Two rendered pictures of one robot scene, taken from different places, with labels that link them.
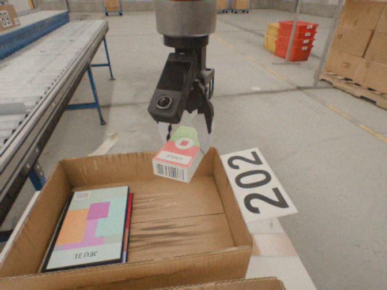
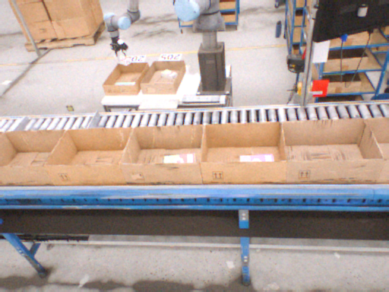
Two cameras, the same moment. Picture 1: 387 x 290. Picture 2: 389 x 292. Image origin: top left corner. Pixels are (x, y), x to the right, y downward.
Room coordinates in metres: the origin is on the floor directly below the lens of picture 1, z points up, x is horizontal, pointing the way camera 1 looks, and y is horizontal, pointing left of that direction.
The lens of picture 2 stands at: (-1.13, 2.18, 2.05)
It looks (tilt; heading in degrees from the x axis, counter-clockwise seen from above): 41 degrees down; 294
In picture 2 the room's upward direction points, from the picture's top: 9 degrees counter-clockwise
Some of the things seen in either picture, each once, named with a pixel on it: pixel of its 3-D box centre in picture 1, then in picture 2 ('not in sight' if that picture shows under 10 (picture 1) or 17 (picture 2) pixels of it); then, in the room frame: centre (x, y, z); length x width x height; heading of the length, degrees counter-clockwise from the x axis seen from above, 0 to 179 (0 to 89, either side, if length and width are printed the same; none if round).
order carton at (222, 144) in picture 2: not in sight; (242, 153); (-0.87, 1.03, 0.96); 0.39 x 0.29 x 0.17; 12
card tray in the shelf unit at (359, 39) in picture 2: not in sight; (343, 27); (-1.33, -0.48, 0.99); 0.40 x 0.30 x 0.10; 99
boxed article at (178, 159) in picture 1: (183, 151); (123, 60); (0.37, 0.02, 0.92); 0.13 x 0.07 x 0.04; 160
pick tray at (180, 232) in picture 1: (140, 210); (127, 78); (0.32, 0.11, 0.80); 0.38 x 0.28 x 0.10; 98
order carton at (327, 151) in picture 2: not in sight; (325, 152); (-1.25, 0.95, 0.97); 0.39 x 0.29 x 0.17; 12
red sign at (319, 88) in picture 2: not in sight; (314, 88); (-1.18, 0.19, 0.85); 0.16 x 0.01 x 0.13; 12
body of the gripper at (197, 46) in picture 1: (188, 72); (115, 42); (0.40, 0.01, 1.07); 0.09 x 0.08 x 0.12; 160
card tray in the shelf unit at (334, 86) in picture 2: not in sight; (335, 75); (-1.34, -0.48, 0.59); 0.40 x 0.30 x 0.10; 100
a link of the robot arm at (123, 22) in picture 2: not in sight; (121, 22); (0.28, 0.03, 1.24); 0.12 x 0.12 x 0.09; 74
